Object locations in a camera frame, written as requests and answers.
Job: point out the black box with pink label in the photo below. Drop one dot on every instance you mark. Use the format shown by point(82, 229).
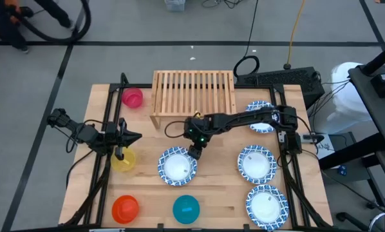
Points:
point(384, 85)

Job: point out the orange plastic bowl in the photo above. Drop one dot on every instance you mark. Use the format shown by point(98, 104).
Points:
point(125, 209)

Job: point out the teal plastic bowl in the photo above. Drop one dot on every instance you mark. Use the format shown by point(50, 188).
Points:
point(186, 209)

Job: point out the pink plastic bowl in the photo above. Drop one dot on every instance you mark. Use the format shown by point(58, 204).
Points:
point(132, 97)

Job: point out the wooden slatted shelf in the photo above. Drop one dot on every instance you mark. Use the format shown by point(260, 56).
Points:
point(179, 93)

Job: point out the white paper sheet with writing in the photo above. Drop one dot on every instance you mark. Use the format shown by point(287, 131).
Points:
point(324, 149)

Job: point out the black equipment cart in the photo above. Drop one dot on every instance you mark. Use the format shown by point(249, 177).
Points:
point(382, 112)

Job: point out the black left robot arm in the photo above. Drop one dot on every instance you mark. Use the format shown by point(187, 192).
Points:
point(83, 132)

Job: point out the yellow plastic bowl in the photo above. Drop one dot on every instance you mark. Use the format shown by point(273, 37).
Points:
point(126, 162)

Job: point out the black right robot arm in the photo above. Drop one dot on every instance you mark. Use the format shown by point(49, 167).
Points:
point(244, 117)

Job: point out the white plastic bag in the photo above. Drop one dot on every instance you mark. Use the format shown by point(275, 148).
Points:
point(347, 96)

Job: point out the clear plastic box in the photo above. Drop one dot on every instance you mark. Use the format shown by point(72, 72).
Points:
point(174, 4)

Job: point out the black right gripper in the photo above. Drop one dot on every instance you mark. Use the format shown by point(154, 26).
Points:
point(197, 130)

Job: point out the person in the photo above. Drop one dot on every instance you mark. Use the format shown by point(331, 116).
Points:
point(54, 9)

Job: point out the black aluminium table frame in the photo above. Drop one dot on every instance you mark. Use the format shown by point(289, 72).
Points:
point(114, 87)

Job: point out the small blue tag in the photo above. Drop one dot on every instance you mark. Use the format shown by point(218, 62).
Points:
point(342, 170)

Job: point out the blue patterned paper bowl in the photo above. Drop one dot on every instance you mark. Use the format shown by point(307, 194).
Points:
point(266, 207)
point(176, 167)
point(257, 164)
point(260, 104)

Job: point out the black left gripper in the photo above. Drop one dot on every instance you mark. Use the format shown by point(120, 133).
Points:
point(115, 137)

